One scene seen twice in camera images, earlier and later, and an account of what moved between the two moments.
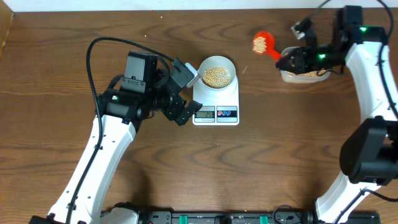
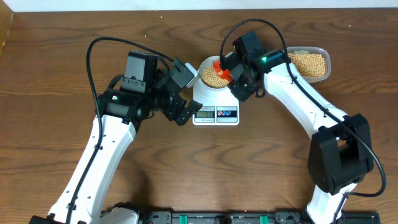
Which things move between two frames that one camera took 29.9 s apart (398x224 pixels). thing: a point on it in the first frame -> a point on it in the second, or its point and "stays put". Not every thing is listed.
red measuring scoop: (270, 42) -> (225, 73)
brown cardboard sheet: (6, 17) stays put
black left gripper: (171, 111) stays put
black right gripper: (300, 65) -> (239, 93)
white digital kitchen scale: (219, 107) stays put
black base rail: (237, 218) stays put
